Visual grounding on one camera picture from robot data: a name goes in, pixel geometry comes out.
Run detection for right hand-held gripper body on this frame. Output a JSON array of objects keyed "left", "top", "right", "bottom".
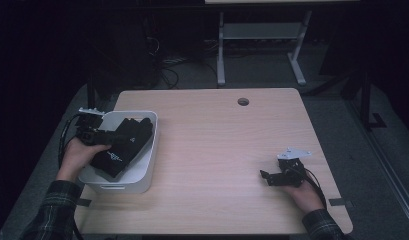
[{"left": 269, "top": 147, "right": 312, "bottom": 188}]

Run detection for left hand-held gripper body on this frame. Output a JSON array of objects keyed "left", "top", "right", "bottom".
[{"left": 74, "top": 106, "right": 112, "bottom": 146}]

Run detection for black cloth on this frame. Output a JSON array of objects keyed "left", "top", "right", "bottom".
[{"left": 89, "top": 117, "right": 155, "bottom": 179}]

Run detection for white plastic bin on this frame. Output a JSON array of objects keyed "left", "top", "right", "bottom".
[{"left": 77, "top": 110, "right": 159, "bottom": 195}]

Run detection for person's left hand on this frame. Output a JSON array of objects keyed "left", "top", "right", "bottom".
[{"left": 56, "top": 137, "right": 112, "bottom": 183}]

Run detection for black metal stand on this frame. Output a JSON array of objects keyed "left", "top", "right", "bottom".
[{"left": 357, "top": 64, "right": 388, "bottom": 132}]

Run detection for white metal stand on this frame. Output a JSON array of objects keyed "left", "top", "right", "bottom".
[{"left": 216, "top": 10, "right": 314, "bottom": 87}]

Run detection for left hand-held gripper cable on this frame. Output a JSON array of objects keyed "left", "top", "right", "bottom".
[{"left": 57, "top": 113, "right": 82, "bottom": 168}]

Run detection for hand-held gripper cable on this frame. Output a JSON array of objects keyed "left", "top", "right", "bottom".
[
  {"left": 301, "top": 167, "right": 328, "bottom": 210},
  {"left": 57, "top": 113, "right": 82, "bottom": 168}
]

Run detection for right hand-held gripper cable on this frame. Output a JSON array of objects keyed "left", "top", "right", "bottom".
[{"left": 301, "top": 167, "right": 328, "bottom": 210}]

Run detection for black floor cables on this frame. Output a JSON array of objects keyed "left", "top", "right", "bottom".
[{"left": 145, "top": 35, "right": 217, "bottom": 90}]

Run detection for metal floor rail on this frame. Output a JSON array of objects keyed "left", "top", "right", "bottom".
[{"left": 344, "top": 99, "right": 409, "bottom": 222}]

